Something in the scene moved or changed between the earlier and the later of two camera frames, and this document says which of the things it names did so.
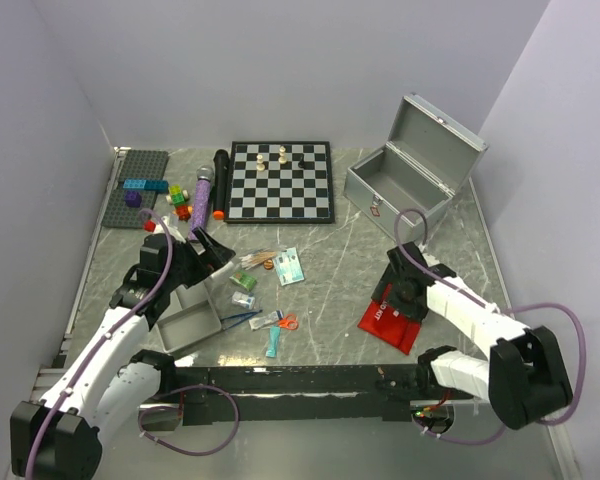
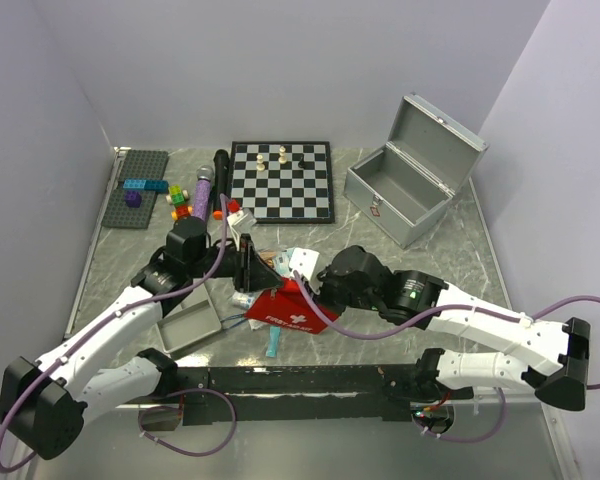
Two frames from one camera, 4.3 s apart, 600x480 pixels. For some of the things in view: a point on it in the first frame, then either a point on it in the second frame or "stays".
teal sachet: (273, 342) stays
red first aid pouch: (387, 324) to (288, 304)
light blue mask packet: (289, 265) stays
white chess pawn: (260, 165) stays
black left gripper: (216, 255) to (250, 272)
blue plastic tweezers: (240, 318) stays
